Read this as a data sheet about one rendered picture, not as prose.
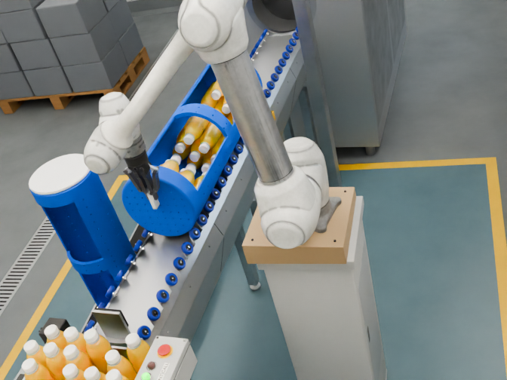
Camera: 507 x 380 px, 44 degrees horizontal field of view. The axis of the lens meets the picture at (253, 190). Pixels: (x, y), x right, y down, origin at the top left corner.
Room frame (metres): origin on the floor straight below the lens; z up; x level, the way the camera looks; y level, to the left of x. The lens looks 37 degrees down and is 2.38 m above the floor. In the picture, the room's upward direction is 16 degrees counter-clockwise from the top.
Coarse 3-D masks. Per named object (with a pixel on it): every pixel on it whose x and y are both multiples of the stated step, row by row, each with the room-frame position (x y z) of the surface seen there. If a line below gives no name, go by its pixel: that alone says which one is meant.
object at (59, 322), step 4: (48, 320) 1.49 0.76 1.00; (52, 320) 1.49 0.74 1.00; (56, 320) 1.48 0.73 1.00; (60, 320) 1.48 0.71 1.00; (64, 320) 1.47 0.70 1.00; (48, 324) 1.47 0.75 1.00; (52, 324) 1.47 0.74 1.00; (56, 324) 1.46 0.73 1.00; (60, 324) 1.46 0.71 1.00; (64, 324) 1.46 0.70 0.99; (68, 324) 1.47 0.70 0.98; (44, 328) 1.46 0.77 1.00; (60, 328) 1.44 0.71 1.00; (64, 328) 1.45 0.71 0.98; (40, 332) 1.45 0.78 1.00; (44, 332) 1.44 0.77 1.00; (40, 336) 1.45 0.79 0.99; (44, 336) 1.44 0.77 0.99; (44, 340) 1.44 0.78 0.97
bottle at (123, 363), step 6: (120, 360) 1.18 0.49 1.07; (126, 360) 1.19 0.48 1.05; (108, 366) 1.18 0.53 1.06; (114, 366) 1.17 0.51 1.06; (120, 366) 1.17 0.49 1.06; (126, 366) 1.17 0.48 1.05; (132, 366) 1.19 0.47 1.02; (120, 372) 1.16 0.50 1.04; (126, 372) 1.16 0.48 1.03; (132, 372) 1.18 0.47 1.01; (132, 378) 1.17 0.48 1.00
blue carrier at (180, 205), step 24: (192, 96) 2.49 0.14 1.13; (216, 120) 2.12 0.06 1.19; (168, 144) 2.22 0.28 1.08; (168, 168) 1.83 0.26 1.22; (216, 168) 1.95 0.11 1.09; (168, 192) 1.77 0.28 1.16; (192, 192) 1.77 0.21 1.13; (144, 216) 1.83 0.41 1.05; (168, 216) 1.79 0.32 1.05; (192, 216) 1.74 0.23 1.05
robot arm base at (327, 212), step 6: (330, 198) 1.60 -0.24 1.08; (336, 198) 1.60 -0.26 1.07; (330, 204) 1.56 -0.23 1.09; (336, 204) 1.57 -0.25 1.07; (324, 210) 1.52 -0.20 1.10; (330, 210) 1.54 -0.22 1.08; (324, 216) 1.51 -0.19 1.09; (330, 216) 1.52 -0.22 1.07; (318, 222) 1.49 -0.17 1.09; (324, 222) 1.49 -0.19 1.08; (318, 228) 1.47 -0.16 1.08; (324, 228) 1.46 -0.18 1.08
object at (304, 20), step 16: (304, 0) 2.56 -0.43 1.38; (304, 16) 2.56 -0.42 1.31; (304, 32) 2.57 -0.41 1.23; (304, 48) 2.58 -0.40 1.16; (320, 64) 2.60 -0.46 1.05; (320, 80) 2.56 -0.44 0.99; (320, 96) 2.56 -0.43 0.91; (320, 112) 2.57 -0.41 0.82; (320, 128) 2.57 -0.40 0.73; (320, 144) 2.58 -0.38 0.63; (336, 160) 2.59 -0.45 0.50; (336, 176) 2.56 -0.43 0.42
